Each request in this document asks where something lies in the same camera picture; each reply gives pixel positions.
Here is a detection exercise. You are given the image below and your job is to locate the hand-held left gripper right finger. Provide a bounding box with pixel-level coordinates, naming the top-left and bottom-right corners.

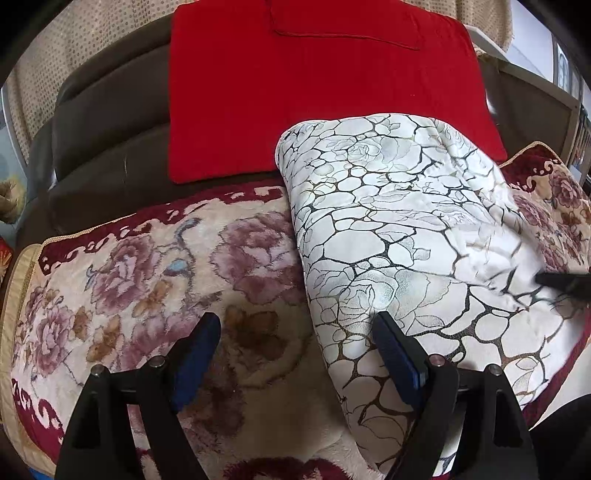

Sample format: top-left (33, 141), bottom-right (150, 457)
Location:
top-left (370, 311), bottom-right (539, 480)

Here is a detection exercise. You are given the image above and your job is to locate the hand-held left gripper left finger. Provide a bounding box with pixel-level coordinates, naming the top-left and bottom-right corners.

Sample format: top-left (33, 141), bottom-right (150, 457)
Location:
top-left (54, 312), bottom-right (222, 480)

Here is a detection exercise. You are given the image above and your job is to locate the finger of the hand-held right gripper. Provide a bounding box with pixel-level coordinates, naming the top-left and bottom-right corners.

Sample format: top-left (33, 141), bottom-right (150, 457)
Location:
top-left (536, 272), bottom-right (591, 294)

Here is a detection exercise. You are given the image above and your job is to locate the white crackle-print coat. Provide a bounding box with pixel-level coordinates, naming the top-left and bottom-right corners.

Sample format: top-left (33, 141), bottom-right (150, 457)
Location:
top-left (276, 113), bottom-right (579, 479)

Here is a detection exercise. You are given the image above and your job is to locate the floral plush blanket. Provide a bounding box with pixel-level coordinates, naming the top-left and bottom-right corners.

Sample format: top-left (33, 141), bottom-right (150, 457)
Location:
top-left (0, 141), bottom-right (591, 480)

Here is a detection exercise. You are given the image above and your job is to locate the red gift box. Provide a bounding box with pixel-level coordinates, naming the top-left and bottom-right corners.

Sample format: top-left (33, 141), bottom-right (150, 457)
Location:
top-left (0, 237), bottom-right (14, 280)

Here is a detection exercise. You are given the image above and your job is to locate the dark brown leather sofa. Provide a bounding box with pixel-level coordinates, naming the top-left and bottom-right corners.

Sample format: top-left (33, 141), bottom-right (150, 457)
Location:
top-left (18, 42), bottom-right (296, 241)

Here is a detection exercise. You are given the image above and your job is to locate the red cushion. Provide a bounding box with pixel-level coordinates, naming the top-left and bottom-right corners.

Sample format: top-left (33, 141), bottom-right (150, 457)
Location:
top-left (168, 0), bottom-right (509, 185)

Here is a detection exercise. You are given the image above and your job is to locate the beige dotted curtain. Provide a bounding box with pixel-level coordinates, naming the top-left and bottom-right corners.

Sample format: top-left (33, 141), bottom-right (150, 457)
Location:
top-left (7, 0), bottom-right (185, 154)

